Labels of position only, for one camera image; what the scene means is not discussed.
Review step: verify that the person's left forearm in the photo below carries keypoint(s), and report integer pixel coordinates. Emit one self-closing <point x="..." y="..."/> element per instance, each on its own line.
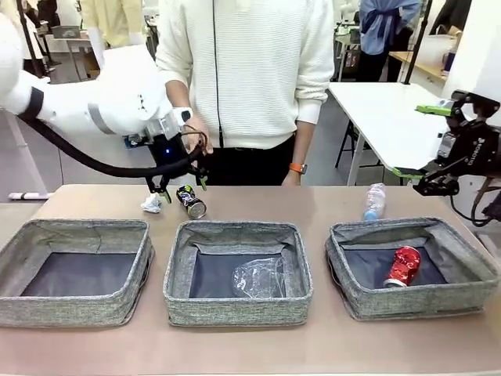
<point x="304" y="141"/>

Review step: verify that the large white table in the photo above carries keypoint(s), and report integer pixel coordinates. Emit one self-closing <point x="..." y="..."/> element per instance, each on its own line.
<point x="383" y="117"/>

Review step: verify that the wooden workbench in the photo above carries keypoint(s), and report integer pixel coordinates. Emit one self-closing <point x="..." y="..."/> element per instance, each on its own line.
<point x="422" y="66"/>

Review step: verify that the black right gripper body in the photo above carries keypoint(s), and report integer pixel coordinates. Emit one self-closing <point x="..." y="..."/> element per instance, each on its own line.
<point x="477" y="150"/>

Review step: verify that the grey fabric basket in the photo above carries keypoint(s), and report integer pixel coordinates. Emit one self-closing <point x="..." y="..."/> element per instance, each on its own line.
<point x="235" y="309"/>
<point x="411" y="303"/>
<point x="78" y="305"/>

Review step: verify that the white paper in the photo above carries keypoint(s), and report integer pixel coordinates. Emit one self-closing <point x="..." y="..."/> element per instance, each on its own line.
<point x="152" y="204"/>

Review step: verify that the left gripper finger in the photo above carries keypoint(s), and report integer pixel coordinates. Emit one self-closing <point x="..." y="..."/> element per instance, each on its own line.
<point x="202" y="178"/>
<point x="162" y="190"/>

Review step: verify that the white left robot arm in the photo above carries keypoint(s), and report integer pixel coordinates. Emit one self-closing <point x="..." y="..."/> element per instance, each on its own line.
<point x="117" y="90"/>

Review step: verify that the small white table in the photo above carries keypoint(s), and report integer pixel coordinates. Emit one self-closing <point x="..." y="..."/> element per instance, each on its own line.
<point x="31" y="195"/>

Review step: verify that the person in blue shirt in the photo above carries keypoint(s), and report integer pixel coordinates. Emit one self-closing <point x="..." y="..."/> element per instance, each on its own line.
<point x="385" y="31"/>

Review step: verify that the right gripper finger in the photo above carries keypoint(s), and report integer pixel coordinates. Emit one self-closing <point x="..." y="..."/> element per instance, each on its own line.
<point x="438" y="180"/>
<point x="434" y="107"/>

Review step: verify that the person in white sweater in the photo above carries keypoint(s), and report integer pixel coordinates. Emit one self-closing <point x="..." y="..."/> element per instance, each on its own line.
<point x="254" y="66"/>

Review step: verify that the white plastic container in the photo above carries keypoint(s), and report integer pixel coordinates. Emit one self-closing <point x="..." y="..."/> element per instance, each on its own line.
<point x="438" y="51"/>

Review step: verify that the person's left hand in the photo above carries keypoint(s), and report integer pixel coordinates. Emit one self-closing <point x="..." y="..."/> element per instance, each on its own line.
<point x="293" y="179"/>

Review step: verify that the clear plastic container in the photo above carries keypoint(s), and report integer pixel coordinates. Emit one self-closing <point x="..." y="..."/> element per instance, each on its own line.
<point x="258" y="276"/>

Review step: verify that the black stand pole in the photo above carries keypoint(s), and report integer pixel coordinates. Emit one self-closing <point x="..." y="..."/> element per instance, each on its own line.
<point x="29" y="35"/>
<point x="419" y="39"/>

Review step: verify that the clear plastic bottle blue cap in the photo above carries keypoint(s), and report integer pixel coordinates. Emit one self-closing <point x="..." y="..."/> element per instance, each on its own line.
<point x="375" y="201"/>

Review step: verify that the person in yellow white clothes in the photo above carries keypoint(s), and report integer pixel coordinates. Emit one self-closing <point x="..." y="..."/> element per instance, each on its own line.
<point x="117" y="19"/>

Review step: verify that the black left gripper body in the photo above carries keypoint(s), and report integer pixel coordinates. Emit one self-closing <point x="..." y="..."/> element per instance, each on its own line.
<point x="172" y="156"/>

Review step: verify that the crushed dark blue can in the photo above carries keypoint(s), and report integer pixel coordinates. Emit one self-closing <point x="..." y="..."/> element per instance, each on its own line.
<point x="192" y="199"/>

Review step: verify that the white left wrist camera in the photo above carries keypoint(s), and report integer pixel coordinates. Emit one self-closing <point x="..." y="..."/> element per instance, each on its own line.
<point x="182" y="117"/>

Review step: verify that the person's right hand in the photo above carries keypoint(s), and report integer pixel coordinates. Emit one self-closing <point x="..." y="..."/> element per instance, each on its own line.
<point x="199" y="137"/>

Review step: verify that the person's right forearm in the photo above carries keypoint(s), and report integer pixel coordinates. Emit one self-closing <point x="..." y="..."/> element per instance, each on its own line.
<point x="178" y="96"/>

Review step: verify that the black trousers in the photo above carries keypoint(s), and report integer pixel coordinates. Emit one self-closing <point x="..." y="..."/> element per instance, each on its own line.
<point x="250" y="166"/>

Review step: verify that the crushed red can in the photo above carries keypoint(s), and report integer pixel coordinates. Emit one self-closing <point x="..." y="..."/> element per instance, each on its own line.
<point x="405" y="266"/>

